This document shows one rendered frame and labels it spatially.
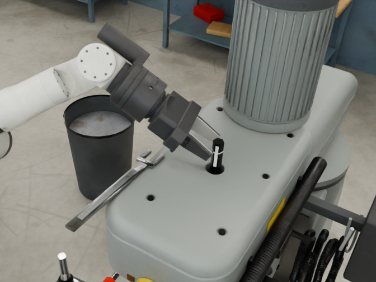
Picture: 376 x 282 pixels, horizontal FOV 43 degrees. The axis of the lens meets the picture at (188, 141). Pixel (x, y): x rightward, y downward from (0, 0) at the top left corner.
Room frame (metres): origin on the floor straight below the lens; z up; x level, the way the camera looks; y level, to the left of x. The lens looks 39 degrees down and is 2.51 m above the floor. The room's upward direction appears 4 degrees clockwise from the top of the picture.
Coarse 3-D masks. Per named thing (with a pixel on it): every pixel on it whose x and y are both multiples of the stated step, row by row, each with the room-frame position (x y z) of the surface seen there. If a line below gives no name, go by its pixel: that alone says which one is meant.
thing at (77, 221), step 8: (144, 152) 0.73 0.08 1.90; (136, 160) 0.71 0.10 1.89; (144, 160) 0.70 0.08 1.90; (160, 160) 0.71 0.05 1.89; (136, 168) 0.68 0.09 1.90; (144, 168) 0.68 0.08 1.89; (128, 176) 0.65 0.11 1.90; (136, 176) 0.66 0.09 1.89; (112, 184) 0.63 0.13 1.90; (120, 184) 0.63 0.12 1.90; (104, 192) 0.61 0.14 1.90; (112, 192) 0.61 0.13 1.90; (96, 200) 0.59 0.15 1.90; (104, 200) 0.59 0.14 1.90; (88, 208) 0.57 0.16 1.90; (96, 208) 0.57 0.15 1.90; (80, 216) 0.55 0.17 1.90; (88, 216) 0.55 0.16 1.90; (72, 224) 0.53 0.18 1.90; (80, 224) 0.53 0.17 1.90
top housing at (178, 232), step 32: (224, 128) 0.84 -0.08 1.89; (192, 160) 0.72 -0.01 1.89; (224, 160) 0.73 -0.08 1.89; (256, 160) 0.74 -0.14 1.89; (288, 160) 0.74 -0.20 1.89; (128, 192) 0.62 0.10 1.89; (160, 192) 0.63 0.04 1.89; (192, 192) 0.63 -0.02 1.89; (224, 192) 0.64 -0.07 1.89; (256, 192) 0.64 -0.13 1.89; (288, 192) 0.73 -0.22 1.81; (128, 224) 0.55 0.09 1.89; (160, 224) 0.55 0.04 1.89; (192, 224) 0.56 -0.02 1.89; (224, 224) 0.56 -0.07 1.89; (256, 224) 0.58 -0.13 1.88; (128, 256) 0.53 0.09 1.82; (160, 256) 0.50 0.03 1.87; (192, 256) 0.49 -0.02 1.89; (224, 256) 0.50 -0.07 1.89
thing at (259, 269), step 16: (320, 160) 0.85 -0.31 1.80; (304, 176) 0.80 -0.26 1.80; (320, 176) 0.82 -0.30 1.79; (304, 192) 0.74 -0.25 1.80; (288, 208) 0.69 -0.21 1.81; (288, 224) 0.65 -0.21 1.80; (272, 240) 0.61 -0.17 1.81; (256, 256) 0.57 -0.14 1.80; (272, 256) 0.57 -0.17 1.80; (256, 272) 0.53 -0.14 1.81
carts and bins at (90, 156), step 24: (96, 96) 2.80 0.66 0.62; (72, 120) 2.65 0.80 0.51; (96, 120) 2.67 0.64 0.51; (120, 120) 2.69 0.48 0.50; (72, 144) 2.43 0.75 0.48; (96, 144) 2.35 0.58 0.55; (120, 144) 2.42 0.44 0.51; (96, 168) 2.37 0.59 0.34; (120, 168) 2.43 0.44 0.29; (96, 192) 2.38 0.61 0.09
